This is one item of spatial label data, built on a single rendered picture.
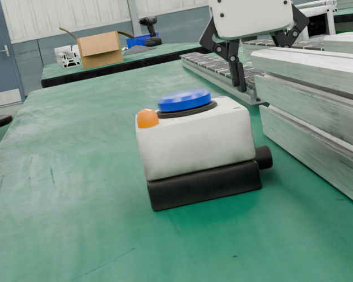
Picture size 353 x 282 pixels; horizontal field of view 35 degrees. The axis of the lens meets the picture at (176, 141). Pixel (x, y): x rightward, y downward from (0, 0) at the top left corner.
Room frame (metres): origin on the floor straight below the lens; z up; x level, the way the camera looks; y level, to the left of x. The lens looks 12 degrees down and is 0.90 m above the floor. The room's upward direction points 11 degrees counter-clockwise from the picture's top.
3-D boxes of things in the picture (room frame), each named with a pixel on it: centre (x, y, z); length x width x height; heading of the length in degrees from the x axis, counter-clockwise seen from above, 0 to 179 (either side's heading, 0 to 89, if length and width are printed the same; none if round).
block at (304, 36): (1.54, -0.41, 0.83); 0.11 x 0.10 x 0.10; 92
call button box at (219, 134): (0.41, -0.02, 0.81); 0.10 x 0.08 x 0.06; 93
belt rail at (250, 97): (1.22, -0.11, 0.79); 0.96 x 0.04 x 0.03; 3
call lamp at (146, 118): (0.38, 0.02, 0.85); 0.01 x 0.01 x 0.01
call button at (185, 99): (0.41, -0.01, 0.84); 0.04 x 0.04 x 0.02
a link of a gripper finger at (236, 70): (0.73, -0.09, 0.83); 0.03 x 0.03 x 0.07; 3
